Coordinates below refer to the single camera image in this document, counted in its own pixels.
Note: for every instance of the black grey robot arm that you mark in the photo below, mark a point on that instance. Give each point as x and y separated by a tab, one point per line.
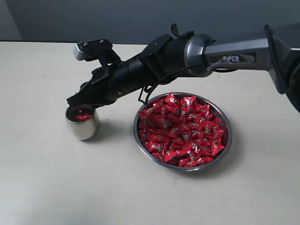
275	50

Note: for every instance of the stainless steel cup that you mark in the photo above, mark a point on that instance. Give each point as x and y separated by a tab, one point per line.
83	130

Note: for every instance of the candies inside cup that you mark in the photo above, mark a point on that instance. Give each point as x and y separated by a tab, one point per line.
75	116

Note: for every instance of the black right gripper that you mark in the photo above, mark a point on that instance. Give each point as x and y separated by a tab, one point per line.
107	85

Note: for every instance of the pile of red candies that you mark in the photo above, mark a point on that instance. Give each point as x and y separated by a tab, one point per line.
180	133

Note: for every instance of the metal bowl of red candies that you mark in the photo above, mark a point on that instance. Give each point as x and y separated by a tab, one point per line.
145	150

